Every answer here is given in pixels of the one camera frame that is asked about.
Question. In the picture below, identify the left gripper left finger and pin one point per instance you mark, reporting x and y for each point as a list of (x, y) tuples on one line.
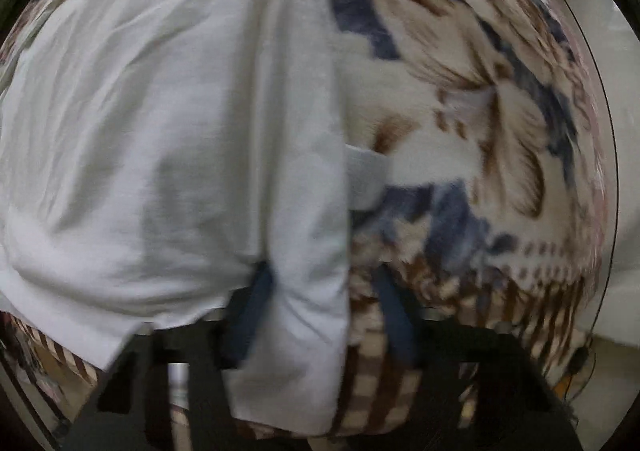
[(130, 407)]

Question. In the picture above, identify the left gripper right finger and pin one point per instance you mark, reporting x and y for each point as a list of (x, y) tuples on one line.
[(479, 389)]

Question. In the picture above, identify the white cloth garment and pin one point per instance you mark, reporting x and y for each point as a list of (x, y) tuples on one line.
[(153, 152)]

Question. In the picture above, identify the floral bed blanket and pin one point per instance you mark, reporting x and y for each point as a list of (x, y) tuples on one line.
[(492, 211)]

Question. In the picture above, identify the white headboard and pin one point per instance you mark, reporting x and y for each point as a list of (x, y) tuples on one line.
[(611, 51)]

